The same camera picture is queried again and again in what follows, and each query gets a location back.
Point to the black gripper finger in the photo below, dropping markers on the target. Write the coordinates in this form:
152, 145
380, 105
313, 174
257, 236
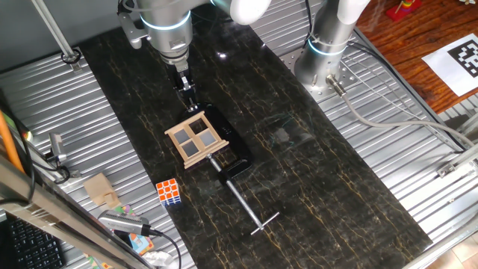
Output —
184, 98
192, 101

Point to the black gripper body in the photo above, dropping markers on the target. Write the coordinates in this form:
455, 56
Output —
179, 74

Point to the small wooden sliding window model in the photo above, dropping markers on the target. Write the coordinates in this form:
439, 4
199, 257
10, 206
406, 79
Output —
196, 149

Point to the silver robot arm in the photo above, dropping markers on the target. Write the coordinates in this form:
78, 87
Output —
170, 26

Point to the black C-clamp with steel screw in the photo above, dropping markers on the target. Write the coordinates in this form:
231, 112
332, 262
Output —
239, 149

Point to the orange and white Rubik's cube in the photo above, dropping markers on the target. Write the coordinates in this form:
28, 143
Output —
168, 190

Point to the small wooden house block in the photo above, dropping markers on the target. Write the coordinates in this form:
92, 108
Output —
98, 188

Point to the black marble pattern mat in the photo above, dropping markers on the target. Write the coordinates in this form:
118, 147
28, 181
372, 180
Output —
298, 168

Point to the slanted metal pole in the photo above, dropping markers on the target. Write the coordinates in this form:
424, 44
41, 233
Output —
56, 33

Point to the colourful picture cards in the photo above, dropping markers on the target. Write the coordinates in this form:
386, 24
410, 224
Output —
141, 243

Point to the crumpled white wrapper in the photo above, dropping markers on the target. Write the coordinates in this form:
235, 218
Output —
158, 258

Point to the orange pole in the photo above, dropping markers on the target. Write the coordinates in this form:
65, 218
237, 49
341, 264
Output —
8, 142

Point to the black keyboard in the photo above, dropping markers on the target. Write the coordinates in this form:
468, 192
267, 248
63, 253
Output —
33, 248

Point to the brown wooden table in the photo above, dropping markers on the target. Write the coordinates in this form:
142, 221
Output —
403, 45

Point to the white paper with black marker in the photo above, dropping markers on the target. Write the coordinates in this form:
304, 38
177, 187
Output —
444, 63

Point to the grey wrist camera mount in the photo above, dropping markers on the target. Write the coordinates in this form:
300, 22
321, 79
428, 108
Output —
132, 31

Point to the small grey mounted camera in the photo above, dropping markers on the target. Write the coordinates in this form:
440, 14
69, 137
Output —
56, 145

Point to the silver depth camera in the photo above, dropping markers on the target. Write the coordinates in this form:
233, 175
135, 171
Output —
123, 222

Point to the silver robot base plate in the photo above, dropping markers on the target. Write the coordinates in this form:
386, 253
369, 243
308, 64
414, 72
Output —
345, 80

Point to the steel frame beam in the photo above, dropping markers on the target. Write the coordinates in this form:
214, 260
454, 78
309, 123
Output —
56, 214

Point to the aluminium corner bracket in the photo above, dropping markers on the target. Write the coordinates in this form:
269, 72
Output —
457, 164

